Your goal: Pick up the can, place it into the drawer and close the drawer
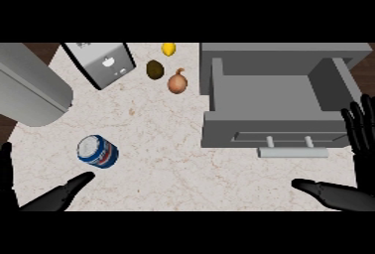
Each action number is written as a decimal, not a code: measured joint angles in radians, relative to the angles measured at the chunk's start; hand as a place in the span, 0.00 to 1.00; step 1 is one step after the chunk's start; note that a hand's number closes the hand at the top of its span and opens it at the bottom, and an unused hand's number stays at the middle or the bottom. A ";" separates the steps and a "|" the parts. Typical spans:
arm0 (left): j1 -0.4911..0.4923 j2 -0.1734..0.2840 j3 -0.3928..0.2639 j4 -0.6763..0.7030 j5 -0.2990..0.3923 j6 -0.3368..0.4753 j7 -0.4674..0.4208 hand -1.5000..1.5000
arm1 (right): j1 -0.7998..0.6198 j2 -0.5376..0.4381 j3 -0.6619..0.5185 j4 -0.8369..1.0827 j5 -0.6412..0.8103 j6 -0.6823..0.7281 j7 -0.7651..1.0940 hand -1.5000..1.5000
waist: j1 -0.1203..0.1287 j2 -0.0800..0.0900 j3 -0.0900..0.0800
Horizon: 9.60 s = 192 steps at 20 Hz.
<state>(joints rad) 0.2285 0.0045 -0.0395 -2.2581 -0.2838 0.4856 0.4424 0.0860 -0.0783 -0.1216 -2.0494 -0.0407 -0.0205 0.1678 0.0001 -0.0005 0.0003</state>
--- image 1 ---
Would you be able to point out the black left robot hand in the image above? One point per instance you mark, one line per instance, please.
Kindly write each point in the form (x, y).
(54, 197)

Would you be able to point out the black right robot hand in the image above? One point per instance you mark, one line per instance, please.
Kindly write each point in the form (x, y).
(362, 139)

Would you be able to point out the blue and white can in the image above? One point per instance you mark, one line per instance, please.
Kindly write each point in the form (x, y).
(98, 151)

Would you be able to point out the grey drawer box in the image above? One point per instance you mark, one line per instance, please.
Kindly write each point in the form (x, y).
(266, 94)

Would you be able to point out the grey drawer front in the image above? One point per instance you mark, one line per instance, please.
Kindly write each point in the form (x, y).
(221, 130)

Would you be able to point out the grey cabinet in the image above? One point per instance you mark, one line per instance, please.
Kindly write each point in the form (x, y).
(289, 59)

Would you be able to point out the grey rounded appliance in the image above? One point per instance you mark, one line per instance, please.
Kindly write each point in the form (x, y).
(30, 89)

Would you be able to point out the brown onion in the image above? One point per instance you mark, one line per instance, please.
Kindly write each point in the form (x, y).
(178, 82)

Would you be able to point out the dark brown kiwi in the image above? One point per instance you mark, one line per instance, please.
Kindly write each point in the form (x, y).
(154, 69)

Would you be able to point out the yellow lemon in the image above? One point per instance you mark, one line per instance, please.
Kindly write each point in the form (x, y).
(169, 48)

